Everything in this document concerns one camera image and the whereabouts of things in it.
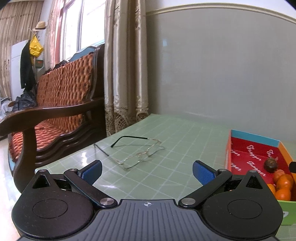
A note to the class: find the yellow bag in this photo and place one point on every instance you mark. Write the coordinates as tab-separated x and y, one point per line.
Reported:
35	47

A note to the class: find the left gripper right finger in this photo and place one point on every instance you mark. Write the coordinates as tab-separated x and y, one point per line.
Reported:
224	189

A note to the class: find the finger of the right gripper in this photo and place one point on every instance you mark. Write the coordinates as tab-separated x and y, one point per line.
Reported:
292	167

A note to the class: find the small orange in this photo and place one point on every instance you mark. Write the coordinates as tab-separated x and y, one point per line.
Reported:
272	188

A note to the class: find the large orange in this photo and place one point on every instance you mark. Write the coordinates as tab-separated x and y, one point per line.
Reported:
285	182

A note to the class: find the metal frame eyeglasses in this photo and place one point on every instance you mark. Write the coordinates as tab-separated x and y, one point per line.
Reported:
129	151

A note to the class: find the dark mangosteen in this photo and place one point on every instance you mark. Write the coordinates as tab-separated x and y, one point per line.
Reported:
270	165

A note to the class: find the wooden sofa orange cushion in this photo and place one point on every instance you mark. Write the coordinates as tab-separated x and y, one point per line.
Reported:
70	115

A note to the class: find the colourful cardboard box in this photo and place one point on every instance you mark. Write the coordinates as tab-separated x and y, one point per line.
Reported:
248	151

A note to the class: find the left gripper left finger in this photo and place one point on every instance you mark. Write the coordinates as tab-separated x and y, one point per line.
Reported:
81	181

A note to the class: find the straw hat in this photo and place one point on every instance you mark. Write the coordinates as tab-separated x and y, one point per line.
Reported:
41	25

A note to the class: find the orange carrot piece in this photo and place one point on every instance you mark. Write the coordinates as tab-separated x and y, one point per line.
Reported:
277	174

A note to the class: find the dark hanging coat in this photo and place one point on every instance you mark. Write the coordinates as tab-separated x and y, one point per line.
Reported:
27	77

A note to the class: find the beige curtain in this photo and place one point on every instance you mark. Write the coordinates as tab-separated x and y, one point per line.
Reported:
125	64

